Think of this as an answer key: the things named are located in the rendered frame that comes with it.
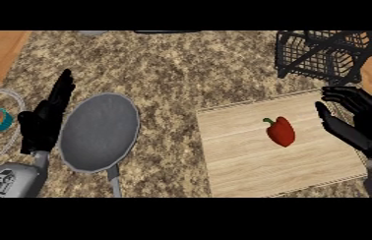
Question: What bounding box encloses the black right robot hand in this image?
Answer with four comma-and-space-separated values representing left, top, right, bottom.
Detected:
315, 85, 372, 159

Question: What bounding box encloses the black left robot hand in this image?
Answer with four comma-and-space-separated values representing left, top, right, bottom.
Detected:
18, 68, 77, 155

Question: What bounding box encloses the red bell pepper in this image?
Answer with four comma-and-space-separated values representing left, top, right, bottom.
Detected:
261, 116, 297, 149

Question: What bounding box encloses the pale wooden tray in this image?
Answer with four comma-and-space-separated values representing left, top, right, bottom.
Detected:
195, 88, 369, 199

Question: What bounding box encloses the clear glass bowl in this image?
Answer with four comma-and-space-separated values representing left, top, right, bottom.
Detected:
0, 88, 27, 155

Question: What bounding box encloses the teal and orange item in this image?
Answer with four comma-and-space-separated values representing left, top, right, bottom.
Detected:
0, 107, 15, 132

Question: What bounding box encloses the grey frying pan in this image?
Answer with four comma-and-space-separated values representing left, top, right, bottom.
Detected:
58, 91, 142, 199

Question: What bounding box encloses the black wire tiered basket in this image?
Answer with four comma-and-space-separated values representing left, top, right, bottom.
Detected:
273, 30, 372, 87

